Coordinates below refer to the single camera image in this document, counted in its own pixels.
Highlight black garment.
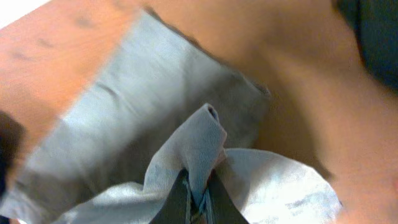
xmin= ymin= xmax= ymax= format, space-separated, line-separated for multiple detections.
xmin=1 ymin=111 xmax=25 ymax=199

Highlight folded navy blue shorts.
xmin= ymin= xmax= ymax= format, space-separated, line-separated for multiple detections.
xmin=336 ymin=0 xmax=397 ymax=93

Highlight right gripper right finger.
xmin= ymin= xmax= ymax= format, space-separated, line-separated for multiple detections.
xmin=206 ymin=171 xmax=248 ymax=224

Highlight grey shorts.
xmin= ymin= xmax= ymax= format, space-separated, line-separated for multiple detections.
xmin=1 ymin=12 xmax=341 ymax=223

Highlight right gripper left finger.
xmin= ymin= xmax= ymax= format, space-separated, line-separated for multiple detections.
xmin=149 ymin=170 xmax=190 ymax=224

